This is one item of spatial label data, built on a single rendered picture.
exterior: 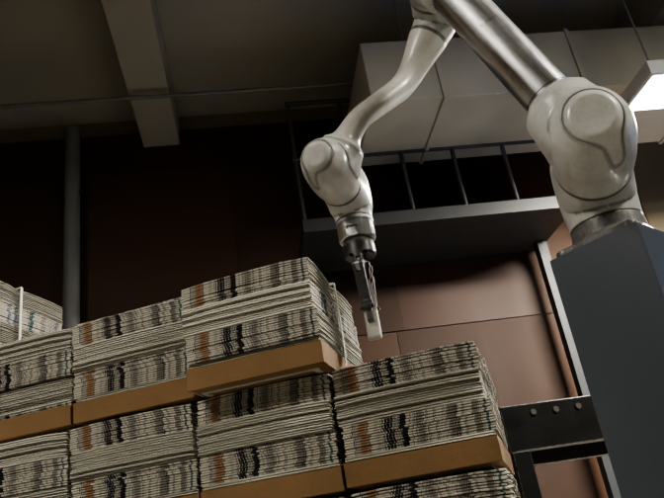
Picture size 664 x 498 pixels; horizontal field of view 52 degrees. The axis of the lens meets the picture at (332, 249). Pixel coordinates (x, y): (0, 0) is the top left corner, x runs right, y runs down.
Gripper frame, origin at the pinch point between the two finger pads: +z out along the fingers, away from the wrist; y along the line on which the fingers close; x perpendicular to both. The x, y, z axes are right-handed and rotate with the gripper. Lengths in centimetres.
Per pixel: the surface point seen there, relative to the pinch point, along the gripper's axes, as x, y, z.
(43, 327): -95, -10, -24
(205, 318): -29.7, 23.6, -1.7
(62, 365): -67, 19, -1
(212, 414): -32.2, 18.1, 16.6
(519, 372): 31, -391, -61
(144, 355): -47, 19, 1
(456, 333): -7, -375, -97
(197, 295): -31.3, 23.2, -7.3
